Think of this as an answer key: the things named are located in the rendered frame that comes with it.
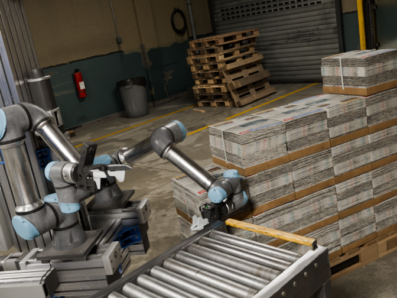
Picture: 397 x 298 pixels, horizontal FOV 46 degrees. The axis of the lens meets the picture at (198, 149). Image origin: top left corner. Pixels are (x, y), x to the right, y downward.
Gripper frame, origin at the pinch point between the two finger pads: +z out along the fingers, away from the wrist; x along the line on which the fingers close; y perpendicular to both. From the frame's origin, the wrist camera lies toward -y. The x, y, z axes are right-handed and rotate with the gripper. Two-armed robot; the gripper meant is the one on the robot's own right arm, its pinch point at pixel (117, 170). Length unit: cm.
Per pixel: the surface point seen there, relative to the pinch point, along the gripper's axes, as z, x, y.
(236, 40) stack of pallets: -361, -672, -84
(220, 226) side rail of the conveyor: 0, -55, 37
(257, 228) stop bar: 19, -53, 35
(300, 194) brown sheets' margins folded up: 2, -133, 43
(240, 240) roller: 16, -46, 38
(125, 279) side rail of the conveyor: -10.3, -6.9, 43.1
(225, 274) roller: 22, -24, 42
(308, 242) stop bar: 43, -49, 35
